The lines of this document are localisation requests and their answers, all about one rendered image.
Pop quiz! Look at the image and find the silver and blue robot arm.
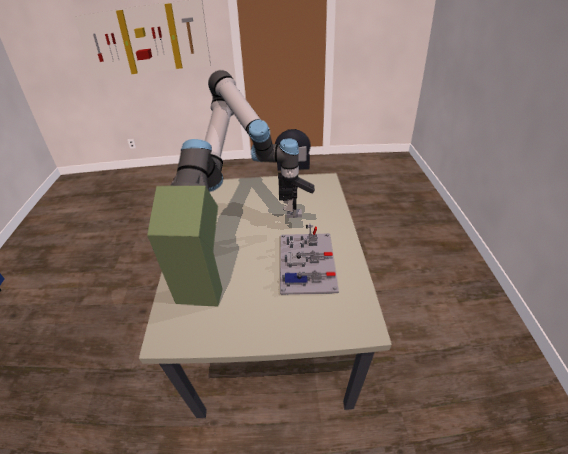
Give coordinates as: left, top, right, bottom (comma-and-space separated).
170, 70, 299, 192

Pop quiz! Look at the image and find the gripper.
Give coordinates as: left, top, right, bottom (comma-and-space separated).
278, 173, 298, 218

